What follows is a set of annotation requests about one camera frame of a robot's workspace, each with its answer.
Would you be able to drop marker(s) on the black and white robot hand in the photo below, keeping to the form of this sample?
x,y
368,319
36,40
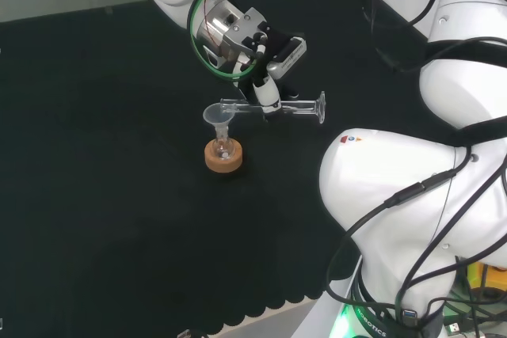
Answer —
x,y
267,92

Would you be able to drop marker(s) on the clear glass graduated cylinder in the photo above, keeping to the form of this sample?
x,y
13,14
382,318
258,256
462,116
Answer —
x,y
301,106

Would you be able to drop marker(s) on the small glass round-bottom flask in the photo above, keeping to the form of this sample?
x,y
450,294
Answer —
x,y
222,150

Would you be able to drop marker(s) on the clear plastic funnel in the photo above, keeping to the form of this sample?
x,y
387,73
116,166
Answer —
x,y
216,116

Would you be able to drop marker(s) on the black scalloped bench cloth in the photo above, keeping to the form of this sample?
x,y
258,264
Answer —
x,y
119,156

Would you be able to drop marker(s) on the yellow emergency stop button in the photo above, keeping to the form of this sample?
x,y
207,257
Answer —
x,y
495,278

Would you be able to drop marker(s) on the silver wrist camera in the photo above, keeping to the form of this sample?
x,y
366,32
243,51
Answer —
x,y
289,57

